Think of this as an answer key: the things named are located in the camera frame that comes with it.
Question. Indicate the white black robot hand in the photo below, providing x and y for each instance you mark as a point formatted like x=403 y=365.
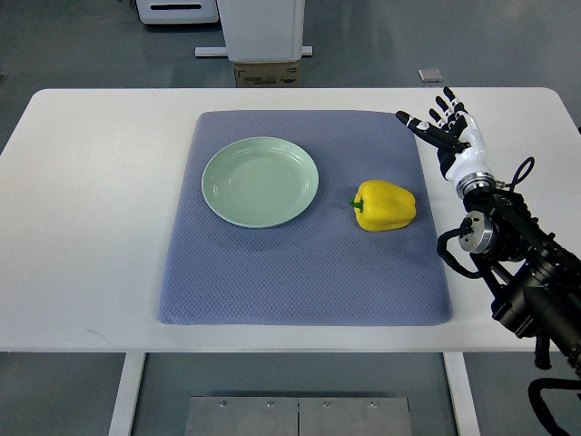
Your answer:
x=461 y=149

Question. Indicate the yellow bell pepper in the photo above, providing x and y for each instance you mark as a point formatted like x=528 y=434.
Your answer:
x=383 y=206

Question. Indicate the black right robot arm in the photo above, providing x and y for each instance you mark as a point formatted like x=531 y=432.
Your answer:
x=535 y=282

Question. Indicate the grey floor outlet plate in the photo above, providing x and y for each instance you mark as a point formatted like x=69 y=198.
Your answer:
x=430 y=76

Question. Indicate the light green plate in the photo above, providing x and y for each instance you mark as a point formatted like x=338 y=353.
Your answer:
x=260 y=182

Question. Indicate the blue textured mat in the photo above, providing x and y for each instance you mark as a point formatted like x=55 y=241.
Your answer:
x=320 y=268

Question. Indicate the cardboard box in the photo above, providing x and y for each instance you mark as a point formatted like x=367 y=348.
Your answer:
x=267 y=75

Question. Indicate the right white table leg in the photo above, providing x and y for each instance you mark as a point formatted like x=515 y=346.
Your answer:
x=460 y=393

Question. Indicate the white table leg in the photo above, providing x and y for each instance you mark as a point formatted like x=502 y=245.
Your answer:
x=127 y=394
x=460 y=393

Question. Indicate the white machine cabinet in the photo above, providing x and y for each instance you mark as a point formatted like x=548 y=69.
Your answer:
x=177 y=12

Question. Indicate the left white table leg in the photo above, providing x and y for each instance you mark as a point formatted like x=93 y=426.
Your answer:
x=127 y=394

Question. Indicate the white pedestal column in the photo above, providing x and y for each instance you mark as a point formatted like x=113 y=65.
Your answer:
x=260 y=31

